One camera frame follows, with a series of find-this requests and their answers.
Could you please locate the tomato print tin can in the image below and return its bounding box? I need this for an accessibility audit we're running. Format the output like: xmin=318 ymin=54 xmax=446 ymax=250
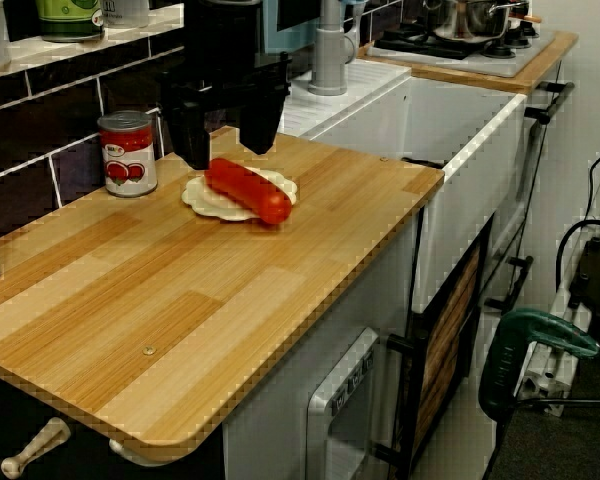
xmin=97 ymin=110 xmax=159 ymax=198

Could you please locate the small white lidded jar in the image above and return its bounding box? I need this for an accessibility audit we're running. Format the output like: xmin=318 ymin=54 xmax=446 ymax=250
xmin=101 ymin=0 xmax=151 ymax=29

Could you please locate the black burner grate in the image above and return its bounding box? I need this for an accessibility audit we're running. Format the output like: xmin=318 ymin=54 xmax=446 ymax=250
xmin=374 ymin=22 xmax=486 ymax=60

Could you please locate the steel cooking pot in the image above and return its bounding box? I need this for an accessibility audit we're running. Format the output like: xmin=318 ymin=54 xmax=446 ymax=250
xmin=422 ymin=0 xmax=530 ymax=41

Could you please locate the cream drawer handle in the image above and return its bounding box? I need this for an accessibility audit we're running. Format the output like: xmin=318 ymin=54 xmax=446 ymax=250
xmin=108 ymin=437 xmax=196 ymax=469
xmin=0 ymin=417 xmax=72 ymax=479

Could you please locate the green label can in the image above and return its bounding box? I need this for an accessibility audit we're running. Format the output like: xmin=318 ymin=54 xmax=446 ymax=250
xmin=34 ymin=0 xmax=104 ymax=42

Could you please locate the dark power supply box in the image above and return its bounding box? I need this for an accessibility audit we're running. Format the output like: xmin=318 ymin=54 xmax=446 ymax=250
xmin=567 ymin=234 xmax=600 ymax=321

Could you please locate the grey toy dishwasher panel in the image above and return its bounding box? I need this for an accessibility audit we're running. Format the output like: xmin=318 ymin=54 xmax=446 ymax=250
xmin=305 ymin=327 xmax=381 ymax=480

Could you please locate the white toy sink unit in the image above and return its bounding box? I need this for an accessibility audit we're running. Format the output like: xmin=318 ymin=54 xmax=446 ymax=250
xmin=267 ymin=58 xmax=529 ymax=316

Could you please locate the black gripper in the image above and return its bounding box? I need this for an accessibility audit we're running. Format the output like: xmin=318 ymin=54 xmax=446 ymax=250
xmin=158 ymin=0 xmax=292 ymax=171

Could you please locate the green power drill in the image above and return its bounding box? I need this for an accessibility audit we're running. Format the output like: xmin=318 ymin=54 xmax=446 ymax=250
xmin=478 ymin=307 xmax=600 ymax=421

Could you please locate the black looped cable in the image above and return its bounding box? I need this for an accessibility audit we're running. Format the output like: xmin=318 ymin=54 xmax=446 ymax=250
xmin=554 ymin=218 xmax=600 ymax=296

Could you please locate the black bar handle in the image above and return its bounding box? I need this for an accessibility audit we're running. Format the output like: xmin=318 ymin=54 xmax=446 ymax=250
xmin=484 ymin=255 xmax=535 ymax=312
xmin=523 ymin=80 xmax=576 ymax=126

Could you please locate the red toy sausage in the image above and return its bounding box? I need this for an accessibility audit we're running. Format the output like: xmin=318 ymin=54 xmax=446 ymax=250
xmin=203 ymin=157 xmax=293 ymax=225

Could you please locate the light blue plastic bin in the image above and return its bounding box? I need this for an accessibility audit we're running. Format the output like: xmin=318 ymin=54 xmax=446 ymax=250
xmin=260 ymin=0 xmax=316 ymax=64

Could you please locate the silver aluminium extrusion rail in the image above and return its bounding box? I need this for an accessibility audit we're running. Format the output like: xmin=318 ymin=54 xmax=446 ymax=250
xmin=514 ymin=149 xmax=600 ymax=417

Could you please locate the black drill cable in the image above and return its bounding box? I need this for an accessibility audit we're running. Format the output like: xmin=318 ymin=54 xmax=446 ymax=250
xmin=479 ymin=396 xmax=600 ymax=480

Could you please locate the cream scalloped toy plate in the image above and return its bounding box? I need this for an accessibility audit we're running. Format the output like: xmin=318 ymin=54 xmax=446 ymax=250
xmin=181 ymin=167 xmax=299 ymax=224

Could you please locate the grey toy stove hob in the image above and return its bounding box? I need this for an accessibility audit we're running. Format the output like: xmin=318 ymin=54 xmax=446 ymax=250
xmin=364 ymin=23 xmax=556 ymax=79

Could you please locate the white toy kitchen cabinet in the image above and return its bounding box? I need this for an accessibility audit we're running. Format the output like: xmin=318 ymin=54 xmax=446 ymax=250
xmin=222 ymin=209 xmax=424 ymax=480

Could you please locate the grey toy faucet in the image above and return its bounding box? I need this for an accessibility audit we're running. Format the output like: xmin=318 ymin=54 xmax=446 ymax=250
xmin=307 ymin=0 xmax=366 ymax=96

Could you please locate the black framed wooden crate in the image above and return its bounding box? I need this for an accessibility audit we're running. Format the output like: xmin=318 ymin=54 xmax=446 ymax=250
xmin=372 ymin=214 xmax=496 ymax=469

